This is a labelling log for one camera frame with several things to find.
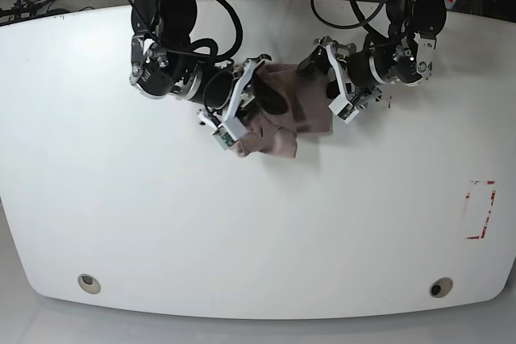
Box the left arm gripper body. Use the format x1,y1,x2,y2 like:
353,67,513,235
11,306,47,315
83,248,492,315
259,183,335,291
314,35,383,112

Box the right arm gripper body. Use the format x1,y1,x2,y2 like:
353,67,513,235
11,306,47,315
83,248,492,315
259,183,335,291
196,54,271,126

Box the mauve T-shirt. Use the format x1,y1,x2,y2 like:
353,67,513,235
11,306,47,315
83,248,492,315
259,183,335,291
231,64,332,159

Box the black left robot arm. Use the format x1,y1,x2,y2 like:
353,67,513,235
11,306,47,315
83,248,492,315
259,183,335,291
297,0,447,121

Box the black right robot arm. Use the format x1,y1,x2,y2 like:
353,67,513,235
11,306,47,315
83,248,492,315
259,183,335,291
130,0,288,126

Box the red tape rectangle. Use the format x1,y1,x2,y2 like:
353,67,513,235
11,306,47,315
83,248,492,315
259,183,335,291
461,180,497,240

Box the left table grommet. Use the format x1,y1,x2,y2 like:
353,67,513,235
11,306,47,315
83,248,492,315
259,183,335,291
77,274,102,295

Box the table grommet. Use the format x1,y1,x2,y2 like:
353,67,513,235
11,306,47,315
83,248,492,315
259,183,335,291
77,274,102,295
429,277,453,298

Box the right table grommet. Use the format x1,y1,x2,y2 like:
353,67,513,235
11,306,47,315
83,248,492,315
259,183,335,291
429,277,453,298

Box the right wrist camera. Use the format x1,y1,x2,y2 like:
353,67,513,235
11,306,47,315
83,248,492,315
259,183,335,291
211,118,248,150

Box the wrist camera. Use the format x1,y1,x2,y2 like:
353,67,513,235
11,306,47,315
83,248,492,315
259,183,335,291
329,95,359,124
211,118,248,150

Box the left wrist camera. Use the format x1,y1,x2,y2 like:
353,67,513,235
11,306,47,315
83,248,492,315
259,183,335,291
329,95,359,124

